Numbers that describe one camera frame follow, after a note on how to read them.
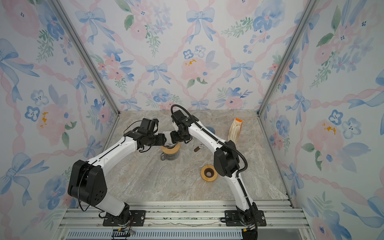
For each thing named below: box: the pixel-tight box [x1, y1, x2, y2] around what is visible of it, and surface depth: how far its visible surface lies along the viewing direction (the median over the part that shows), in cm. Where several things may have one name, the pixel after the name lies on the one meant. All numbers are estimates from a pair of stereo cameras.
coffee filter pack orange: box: [227, 118, 243, 145], surface depth 102 cm
